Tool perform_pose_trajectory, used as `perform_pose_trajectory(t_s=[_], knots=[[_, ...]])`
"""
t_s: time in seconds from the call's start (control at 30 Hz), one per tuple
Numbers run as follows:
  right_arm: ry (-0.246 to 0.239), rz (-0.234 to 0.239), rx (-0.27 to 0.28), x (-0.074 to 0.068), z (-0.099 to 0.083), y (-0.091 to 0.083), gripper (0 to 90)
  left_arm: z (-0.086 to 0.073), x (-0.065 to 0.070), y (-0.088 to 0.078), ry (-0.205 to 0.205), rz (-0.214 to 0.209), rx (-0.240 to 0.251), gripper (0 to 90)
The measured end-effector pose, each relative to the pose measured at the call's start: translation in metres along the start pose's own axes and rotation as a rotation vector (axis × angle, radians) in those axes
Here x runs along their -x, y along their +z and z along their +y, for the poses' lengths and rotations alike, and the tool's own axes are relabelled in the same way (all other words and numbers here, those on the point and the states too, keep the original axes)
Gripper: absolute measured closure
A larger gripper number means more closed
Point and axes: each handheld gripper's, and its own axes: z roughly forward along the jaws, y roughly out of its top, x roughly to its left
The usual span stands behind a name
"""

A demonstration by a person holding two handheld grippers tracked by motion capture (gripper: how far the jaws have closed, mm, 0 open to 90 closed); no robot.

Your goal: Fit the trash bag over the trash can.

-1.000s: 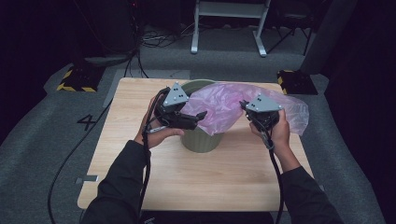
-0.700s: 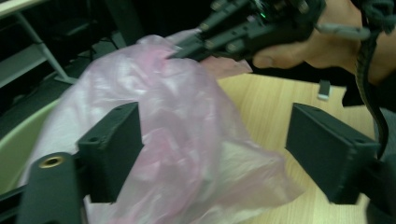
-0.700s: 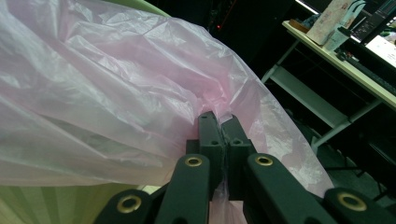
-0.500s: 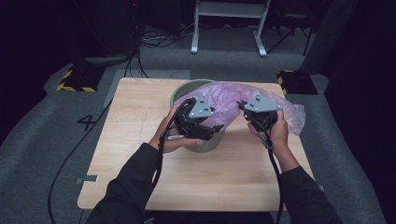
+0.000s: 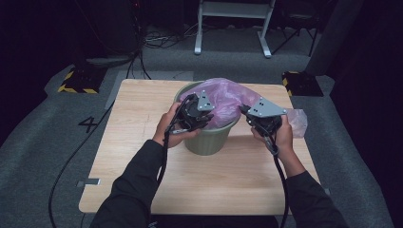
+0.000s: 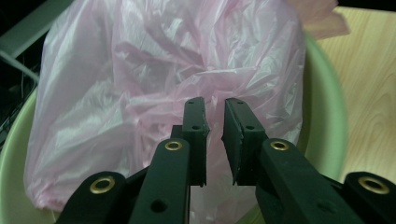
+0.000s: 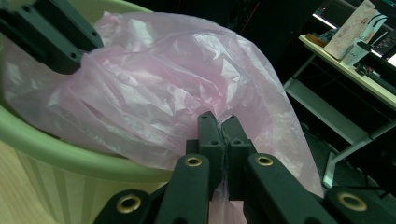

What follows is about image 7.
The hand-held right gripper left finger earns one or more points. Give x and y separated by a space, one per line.
213 140

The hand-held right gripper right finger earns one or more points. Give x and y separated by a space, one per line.
237 146

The grey bin with purple bag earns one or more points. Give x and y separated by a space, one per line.
155 77

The green plastic trash bin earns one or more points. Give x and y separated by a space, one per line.
62 155

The white metal desk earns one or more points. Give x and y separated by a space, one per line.
323 112

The white cup with dark lid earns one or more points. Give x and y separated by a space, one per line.
358 53

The black keyboard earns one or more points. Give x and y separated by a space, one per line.
378 79

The patterned paper bag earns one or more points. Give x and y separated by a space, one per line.
351 31

